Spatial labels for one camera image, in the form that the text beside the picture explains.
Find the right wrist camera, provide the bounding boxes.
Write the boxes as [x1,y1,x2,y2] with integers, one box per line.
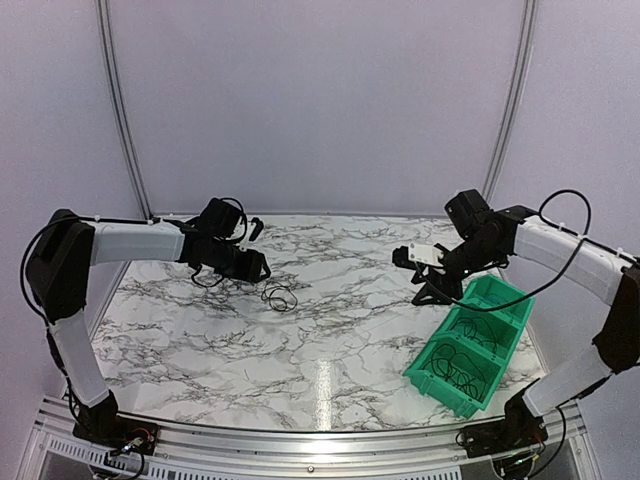
[392,243,444,269]

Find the green three-compartment bin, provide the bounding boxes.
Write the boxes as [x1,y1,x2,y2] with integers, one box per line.
[403,275,534,419]

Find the right aluminium frame post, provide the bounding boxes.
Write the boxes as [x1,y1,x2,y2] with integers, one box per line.
[481,0,539,202]

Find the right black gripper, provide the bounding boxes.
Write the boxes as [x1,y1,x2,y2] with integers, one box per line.
[411,235,503,306]

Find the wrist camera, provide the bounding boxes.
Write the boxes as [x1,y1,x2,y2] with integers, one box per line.
[392,243,444,269]
[238,217,264,251]

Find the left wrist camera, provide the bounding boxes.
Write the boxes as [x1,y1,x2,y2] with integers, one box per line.
[238,217,264,251]

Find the front aluminium rail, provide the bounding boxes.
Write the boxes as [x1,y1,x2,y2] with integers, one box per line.
[17,397,600,479]

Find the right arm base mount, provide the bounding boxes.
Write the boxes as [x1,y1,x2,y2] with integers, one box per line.
[455,390,548,458]

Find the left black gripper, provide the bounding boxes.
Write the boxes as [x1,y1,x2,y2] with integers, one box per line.
[206,237,270,283]

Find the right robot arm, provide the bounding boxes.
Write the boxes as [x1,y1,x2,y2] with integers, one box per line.
[404,190,639,448]

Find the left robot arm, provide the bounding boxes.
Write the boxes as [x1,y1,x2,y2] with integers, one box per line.
[19,198,271,445]

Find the left aluminium frame post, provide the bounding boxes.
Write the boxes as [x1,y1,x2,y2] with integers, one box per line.
[95,0,153,219]

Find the blue cable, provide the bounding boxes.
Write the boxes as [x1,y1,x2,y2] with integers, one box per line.
[482,293,519,314]

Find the aluminium frame post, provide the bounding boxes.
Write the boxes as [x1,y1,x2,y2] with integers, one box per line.
[95,0,153,219]
[481,0,539,202]

